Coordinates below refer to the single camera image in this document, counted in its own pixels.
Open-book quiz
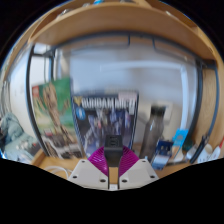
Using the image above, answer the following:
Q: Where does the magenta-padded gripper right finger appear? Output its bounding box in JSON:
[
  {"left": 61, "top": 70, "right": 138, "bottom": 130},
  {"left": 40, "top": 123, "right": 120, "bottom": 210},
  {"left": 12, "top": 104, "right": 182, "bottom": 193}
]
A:
[{"left": 117, "top": 145, "right": 160, "bottom": 191}]

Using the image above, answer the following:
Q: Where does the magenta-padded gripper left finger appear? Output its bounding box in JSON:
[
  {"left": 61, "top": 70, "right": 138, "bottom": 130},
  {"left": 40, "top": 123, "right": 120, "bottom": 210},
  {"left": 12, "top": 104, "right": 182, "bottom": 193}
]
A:
[{"left": 67, "top": 145, "right": 110, "bottom": 191}]

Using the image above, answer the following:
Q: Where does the small dark blue box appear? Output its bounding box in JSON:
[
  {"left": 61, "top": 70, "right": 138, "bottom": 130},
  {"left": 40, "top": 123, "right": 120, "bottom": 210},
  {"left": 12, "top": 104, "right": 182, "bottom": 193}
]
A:
[{"left": 151, "top": 139, "right": 175, "bottom": 171}]

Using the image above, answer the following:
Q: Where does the blue robot model box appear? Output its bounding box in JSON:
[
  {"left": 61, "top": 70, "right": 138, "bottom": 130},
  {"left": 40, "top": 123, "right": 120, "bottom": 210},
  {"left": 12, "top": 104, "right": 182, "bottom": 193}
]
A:
[{"left": 71, "top": 91, "right": 140, "bottom": 160}]

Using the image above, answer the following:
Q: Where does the light blue carton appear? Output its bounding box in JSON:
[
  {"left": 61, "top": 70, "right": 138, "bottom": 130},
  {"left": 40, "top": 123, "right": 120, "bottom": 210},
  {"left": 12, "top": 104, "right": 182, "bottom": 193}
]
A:
[{"left": 171, "top": 128, "right": 190, "bottom": 152}]

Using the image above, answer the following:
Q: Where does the green toy figure box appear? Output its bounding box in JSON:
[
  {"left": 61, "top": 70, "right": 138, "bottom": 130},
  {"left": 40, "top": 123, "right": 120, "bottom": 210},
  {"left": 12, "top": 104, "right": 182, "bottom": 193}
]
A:
[{"left": 31, "top": 77, "right": 83, "bottom": 160}]

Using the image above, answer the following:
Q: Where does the pale green bedding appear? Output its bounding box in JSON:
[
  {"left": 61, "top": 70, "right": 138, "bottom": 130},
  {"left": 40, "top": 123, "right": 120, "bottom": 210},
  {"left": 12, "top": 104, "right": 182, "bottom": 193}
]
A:
[{"left": 0, "top": 112, "right": 42, "bottom": 164}]

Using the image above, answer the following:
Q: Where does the white desk lamp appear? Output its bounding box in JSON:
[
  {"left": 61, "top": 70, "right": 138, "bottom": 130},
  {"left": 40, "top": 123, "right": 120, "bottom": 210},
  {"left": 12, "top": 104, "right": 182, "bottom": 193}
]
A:
[{"left": 99, "top": 59, "right": 191, "bottom": 134}]

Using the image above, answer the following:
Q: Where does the wooden shelf unit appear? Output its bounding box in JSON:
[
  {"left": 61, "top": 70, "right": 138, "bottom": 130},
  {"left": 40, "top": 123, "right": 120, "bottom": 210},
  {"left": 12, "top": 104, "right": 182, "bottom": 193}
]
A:
[{"left": 27, "top": 0, "right": 217, "bottom": 62}]

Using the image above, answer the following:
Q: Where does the dark metal desk frame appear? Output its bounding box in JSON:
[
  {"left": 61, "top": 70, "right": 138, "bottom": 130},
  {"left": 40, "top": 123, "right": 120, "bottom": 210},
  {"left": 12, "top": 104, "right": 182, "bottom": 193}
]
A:
[{"left": 25, "top": 31, "right": 221, "bottom": 158}]

